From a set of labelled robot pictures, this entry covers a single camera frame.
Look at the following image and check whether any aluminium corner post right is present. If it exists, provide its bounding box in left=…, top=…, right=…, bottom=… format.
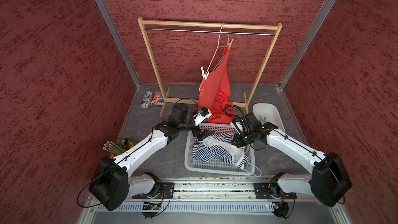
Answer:
left=279, top=0, right=336, bottom=90

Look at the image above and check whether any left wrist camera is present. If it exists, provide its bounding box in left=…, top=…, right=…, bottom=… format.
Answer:
left=193, top=107, right=212, bottom=126

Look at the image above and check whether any pink wire hanger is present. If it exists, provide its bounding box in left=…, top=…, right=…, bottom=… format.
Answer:
left=206, top=22, right=225, bottom=72

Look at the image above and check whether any aluminium corner post left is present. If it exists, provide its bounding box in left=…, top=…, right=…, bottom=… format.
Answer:
left=95, top=0, right=142, bottom=88

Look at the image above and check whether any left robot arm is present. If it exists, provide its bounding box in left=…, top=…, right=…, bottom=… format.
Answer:
left=88, top=103, right=212, bottom=211

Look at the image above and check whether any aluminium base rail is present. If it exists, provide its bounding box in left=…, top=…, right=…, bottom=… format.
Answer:
left=77, top=175, right=352, bottom=224

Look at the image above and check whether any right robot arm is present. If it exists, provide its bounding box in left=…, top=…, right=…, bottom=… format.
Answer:
left=231, top=113, right=352, bottom=206

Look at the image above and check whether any red tank top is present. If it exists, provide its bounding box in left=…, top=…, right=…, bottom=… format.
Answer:
left=198, top=47, right=235, bottom=124

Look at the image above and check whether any wooden clothes rack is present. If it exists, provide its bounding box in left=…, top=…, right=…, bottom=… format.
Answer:
left=137, top=17, right=283, bottom=117

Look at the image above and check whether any yellow pencil cup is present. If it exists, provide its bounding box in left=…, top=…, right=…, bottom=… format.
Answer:
left=103, top=139, right=134, bottom=158

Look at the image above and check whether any blue white striped tank top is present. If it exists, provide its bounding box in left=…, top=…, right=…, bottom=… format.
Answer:
left=192, top=133, right=249, bottom=170

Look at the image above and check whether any aluminium corner post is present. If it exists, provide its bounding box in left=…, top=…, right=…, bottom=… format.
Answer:
left=95, top=0, right=142, bottom=88
left=279, top=0, right=336, bottom=90

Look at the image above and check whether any light blue wire hanger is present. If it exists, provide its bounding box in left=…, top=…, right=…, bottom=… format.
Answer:
left=242, top=162, right=262, bottom=178

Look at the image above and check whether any white clothespin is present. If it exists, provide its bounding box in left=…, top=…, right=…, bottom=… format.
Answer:
left=201, top=66, right=210, bottom=80

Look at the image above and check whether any wooden clothespin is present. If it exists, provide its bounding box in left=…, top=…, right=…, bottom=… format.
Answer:
left=227, top=35, right=234, bottom=48

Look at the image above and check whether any white plastic tub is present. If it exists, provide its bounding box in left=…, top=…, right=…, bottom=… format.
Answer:
left=252, top=103, right=285, bottom=132

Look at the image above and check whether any colourful marker box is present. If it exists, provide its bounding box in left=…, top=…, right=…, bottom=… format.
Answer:
left=151, top=91, right=164, bottom=106

